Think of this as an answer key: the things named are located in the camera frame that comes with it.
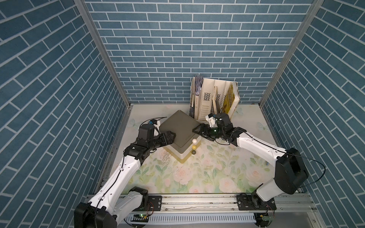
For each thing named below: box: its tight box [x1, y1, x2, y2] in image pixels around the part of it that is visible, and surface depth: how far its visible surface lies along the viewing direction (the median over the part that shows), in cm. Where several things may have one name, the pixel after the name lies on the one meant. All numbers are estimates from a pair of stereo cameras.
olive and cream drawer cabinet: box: [158, 109, 202, 164], surface depth 83 cm
